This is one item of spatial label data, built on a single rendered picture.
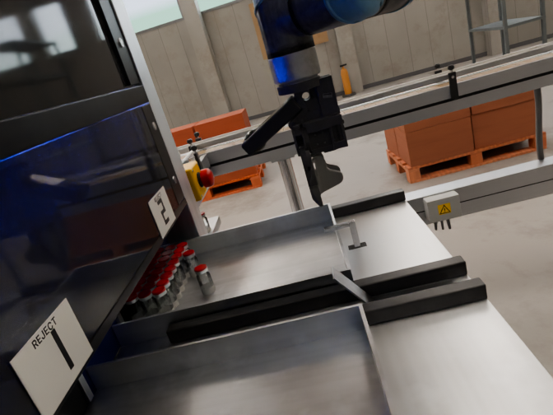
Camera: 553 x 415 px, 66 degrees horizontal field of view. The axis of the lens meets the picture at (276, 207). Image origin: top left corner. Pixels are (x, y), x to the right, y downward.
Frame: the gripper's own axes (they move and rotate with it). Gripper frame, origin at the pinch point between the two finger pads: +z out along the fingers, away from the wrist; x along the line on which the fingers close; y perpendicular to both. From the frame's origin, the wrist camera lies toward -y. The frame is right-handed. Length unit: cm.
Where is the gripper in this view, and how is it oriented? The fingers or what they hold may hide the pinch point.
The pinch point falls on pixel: (315, 199)
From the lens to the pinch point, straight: 74.8
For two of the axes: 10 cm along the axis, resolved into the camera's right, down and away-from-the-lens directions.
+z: 2.7, 9.1, 3.3
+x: 0.1, -3.4, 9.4
